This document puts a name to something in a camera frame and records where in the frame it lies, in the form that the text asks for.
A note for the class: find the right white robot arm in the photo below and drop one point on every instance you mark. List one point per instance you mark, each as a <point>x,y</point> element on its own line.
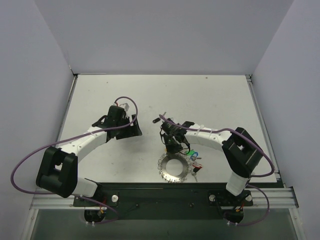
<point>241,156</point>

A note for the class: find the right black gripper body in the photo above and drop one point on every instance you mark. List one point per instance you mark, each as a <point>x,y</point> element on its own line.
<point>171,139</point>

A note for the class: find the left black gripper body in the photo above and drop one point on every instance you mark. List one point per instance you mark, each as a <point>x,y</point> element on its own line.
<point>130,128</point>

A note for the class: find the blue tagged key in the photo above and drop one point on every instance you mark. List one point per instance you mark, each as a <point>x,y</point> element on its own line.
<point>195,156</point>

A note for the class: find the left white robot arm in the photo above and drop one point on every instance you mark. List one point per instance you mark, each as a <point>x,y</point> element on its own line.
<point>58,171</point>

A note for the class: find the silver key with black fob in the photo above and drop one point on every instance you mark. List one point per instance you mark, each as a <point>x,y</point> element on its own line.
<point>161,117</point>

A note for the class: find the green tagged key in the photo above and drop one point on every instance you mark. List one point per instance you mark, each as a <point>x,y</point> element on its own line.
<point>189,152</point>

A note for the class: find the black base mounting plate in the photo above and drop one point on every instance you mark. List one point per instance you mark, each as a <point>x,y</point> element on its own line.
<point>165,201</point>

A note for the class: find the black tagged key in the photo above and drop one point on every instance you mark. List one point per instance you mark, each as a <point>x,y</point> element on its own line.
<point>194,173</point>

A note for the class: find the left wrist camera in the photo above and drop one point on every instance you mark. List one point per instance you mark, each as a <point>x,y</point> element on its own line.
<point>125,106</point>

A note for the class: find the red tagged key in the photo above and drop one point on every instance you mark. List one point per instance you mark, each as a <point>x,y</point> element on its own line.
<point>197,165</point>

